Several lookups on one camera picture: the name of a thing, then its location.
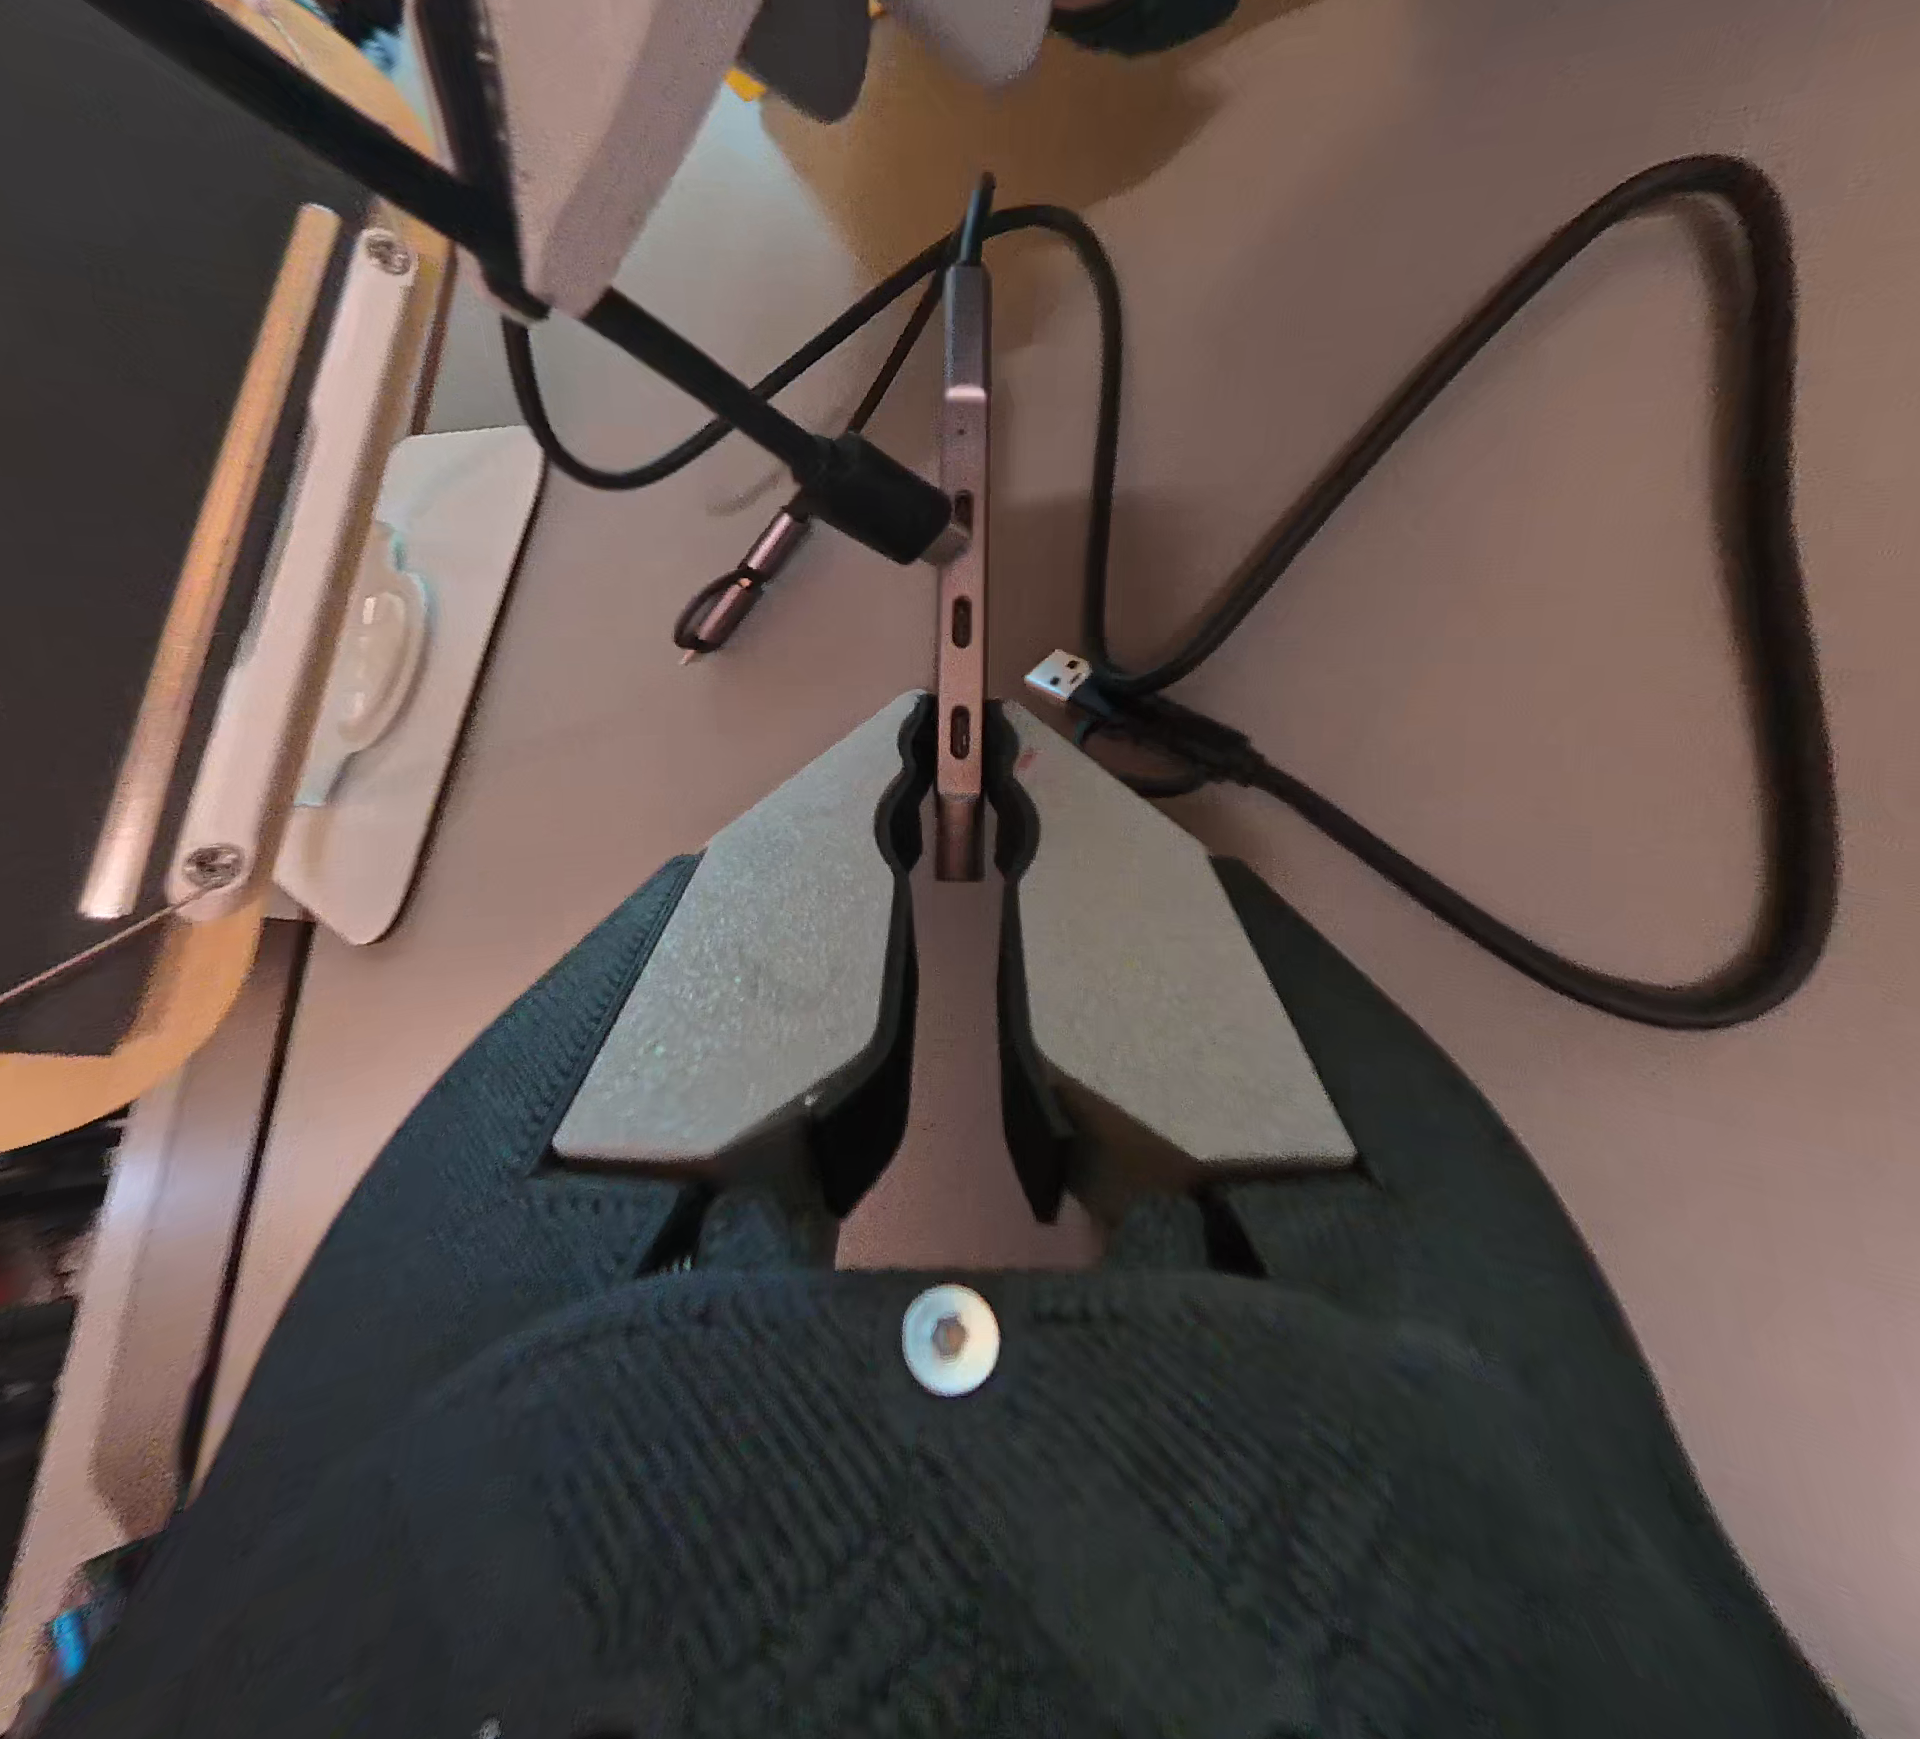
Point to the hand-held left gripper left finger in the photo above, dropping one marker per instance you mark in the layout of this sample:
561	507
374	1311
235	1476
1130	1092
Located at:
736	1004

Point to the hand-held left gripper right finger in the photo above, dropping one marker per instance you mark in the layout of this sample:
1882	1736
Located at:
1170	1004

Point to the black board on stand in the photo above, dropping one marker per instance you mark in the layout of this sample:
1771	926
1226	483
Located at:
332	90

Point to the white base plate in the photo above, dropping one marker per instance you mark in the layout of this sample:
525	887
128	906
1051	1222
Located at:
451	599

